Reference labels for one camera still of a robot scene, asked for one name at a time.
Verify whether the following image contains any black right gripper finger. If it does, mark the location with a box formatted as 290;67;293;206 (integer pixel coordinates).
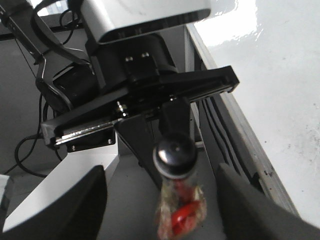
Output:
216;163;320;240

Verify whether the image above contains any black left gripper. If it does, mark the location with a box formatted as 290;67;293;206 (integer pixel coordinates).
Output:
41;33;239;189

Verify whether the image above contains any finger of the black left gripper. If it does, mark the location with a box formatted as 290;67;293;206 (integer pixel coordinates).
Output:
0;165;107;240

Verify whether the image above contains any white black whiteboard marker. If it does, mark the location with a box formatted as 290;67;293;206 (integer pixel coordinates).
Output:
152;131;198;180

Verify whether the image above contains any red round magnet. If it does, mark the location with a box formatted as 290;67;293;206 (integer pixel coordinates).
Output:
171;181;201;236

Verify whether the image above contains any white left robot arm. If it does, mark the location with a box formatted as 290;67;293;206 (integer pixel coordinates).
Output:
0;0;239;187

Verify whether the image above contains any white whiteboard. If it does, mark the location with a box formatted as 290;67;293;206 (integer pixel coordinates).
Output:
192;0;320;226

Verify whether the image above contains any grey aluminium marker tray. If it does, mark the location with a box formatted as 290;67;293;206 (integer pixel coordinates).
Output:
184;24;300;217

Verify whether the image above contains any white table frame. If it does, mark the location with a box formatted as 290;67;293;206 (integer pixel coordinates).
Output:
3;143;120;232

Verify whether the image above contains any black cable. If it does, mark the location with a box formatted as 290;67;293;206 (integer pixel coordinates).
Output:
3;94;63;178

